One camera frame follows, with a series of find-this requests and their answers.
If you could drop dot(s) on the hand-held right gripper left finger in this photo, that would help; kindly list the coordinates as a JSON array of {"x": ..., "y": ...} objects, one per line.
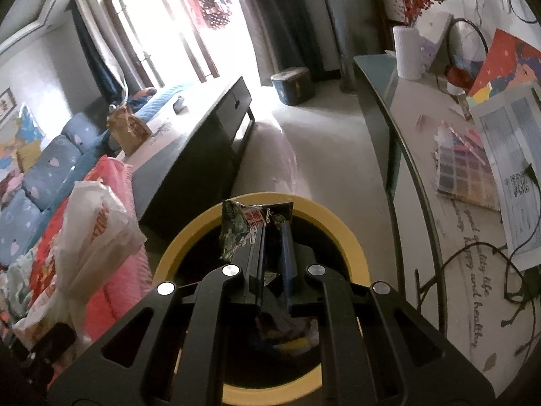
[{"x": 258, "y": 258}]

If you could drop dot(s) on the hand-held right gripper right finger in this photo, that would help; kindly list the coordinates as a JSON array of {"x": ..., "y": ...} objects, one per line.
[{"x": 287, "y": 258}]

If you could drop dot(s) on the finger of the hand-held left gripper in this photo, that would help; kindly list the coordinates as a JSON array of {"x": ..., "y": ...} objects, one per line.
[{"x": 55, "y": 340}]

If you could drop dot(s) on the green snack wrapper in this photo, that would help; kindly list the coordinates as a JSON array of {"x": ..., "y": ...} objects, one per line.
[{"x": 236, "y": 228}]

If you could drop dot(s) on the yellow round bin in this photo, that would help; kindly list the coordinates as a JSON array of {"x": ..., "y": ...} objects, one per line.
[{"x": 181, "y": 241}]

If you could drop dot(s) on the white plastic bag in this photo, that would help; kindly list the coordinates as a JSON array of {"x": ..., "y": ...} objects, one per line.
[{"x": 97, "y": 237}]

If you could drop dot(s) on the orange floral cloth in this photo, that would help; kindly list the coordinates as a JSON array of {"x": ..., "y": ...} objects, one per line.
[{"x": 10, "y": 323}]

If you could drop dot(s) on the pale green cloth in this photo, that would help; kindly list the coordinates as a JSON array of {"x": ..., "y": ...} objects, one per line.
[{"x": 15, "y": 283}]

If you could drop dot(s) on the red floral blanket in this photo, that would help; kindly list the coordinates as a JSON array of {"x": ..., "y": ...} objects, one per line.
[{"x": 118, "y": 300}]

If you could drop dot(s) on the dark wooden coffee table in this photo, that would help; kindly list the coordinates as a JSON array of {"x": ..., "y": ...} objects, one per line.
[{"x": 190, "y": 165}]

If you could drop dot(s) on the pile of red clothes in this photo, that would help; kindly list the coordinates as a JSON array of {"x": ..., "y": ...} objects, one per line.
[{"x": 10, "y": 186}]

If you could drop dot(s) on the glass topped cabinet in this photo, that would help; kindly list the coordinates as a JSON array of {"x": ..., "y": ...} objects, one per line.
[{"x": 422, "y": 169}]

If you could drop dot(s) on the teal storage box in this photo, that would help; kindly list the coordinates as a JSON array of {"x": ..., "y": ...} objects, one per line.
[{"x": 292, "y": 86}]

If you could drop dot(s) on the blue sofa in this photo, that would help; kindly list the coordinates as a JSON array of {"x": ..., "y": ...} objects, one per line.
[{"x": 46, "y": 169}]

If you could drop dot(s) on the small dark object on table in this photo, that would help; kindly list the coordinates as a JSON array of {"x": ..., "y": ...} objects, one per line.
[{"x": 180, "y": 104}]

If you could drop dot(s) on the brown paper bag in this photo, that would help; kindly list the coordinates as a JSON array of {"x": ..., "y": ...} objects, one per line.
[{"x": 129, "y": 129}]

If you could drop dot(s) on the yellow cushion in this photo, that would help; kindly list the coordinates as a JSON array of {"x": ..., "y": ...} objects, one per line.
[{"x": 27, "y": 156}]

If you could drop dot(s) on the colour swatch card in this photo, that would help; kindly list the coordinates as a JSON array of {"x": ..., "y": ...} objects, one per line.
[{"x": 465, "y": 173}]

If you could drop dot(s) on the dark clothes on sofa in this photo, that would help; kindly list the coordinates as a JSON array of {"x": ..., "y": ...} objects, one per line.
[{"x": 141, "y": 98}]

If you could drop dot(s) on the country map poster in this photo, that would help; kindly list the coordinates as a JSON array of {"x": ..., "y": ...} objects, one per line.
[{"x": 29, "y": 122}]

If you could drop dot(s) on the small bottle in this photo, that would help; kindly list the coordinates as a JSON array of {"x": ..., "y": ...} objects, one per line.
[{"x": 466, "y": 108}]

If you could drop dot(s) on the grey standing air conditioner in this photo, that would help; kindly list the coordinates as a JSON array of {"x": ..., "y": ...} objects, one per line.
[{"x": 338, "y": 29}]

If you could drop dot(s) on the grey curtain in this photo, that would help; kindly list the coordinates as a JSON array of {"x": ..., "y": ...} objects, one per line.
[{"x": 287, "y": 21}]

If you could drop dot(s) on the white vase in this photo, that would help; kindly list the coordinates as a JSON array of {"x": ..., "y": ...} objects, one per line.
[{"x": 411, "y": 55}]

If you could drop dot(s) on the framed calligraphy scroll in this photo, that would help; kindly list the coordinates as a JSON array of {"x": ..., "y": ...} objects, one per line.
[{"x": 7, "y": 101}]

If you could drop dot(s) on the small red object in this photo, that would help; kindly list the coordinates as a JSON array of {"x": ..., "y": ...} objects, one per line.
[{"x": 458, "y": 76}]

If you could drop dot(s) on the white printed paper sheet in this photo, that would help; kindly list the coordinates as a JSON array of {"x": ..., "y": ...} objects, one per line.
[{"x": 507, "y": 135}]

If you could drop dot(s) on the dark blue curtain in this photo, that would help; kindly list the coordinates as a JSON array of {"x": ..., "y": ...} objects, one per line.
[{"x": 99, "y": 59}]

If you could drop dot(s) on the brown framed balcony door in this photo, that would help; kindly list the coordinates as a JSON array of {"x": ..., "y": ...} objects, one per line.
[{"x": 126, "y": 29}]

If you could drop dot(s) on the white card box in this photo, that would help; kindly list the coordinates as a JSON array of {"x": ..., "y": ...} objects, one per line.
[{"x": 439, "y": 29}]

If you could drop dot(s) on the red colourful picture book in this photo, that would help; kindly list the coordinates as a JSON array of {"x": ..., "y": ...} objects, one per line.
[{"x": 507, "y": 59}]

